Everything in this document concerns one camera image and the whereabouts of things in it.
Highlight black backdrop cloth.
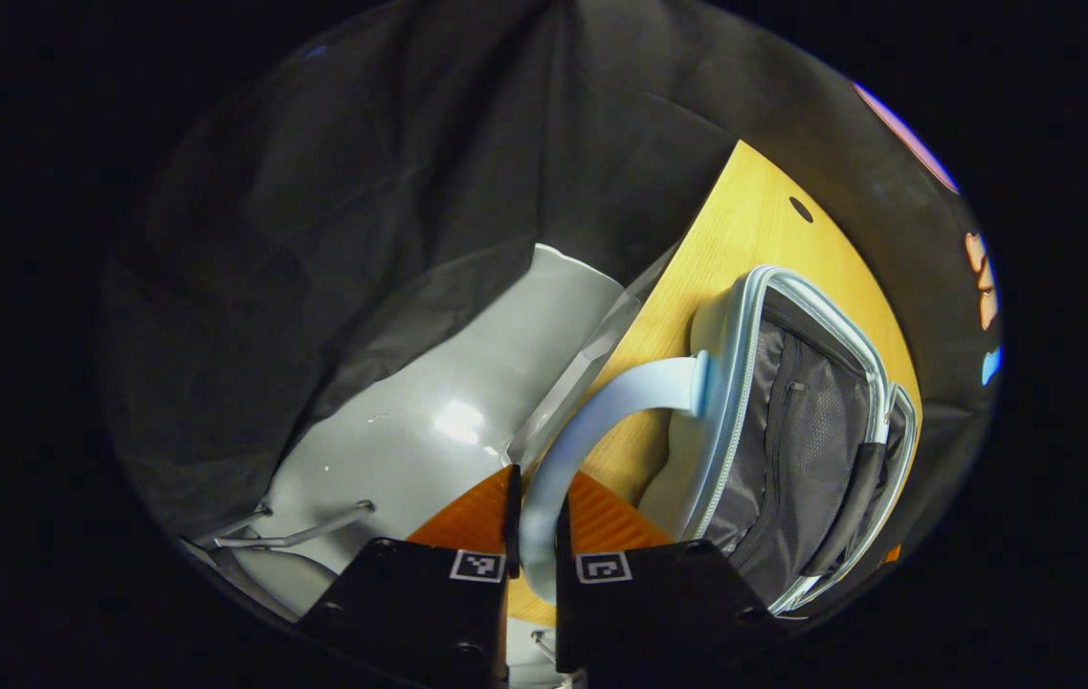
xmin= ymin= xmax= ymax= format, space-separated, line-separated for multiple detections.
xmin=99 ymin=0 xmax=1004 ymax=613

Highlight white suitcase with handle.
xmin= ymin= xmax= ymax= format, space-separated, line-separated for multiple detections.
xmin=517 ymin=265 xmax=921 ymax=616

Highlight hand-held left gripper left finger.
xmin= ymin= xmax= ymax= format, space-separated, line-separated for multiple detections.
xmin=299 ymin=463 xmax=523 ymax=689

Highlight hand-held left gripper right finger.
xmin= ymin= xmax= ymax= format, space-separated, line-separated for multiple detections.
xmin=554 ymin=468 xmax=785 ymax=677

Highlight thin grey metal rod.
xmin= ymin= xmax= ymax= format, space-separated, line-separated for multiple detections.
xmin=212 ymin=499 xmax=378 ymax=552

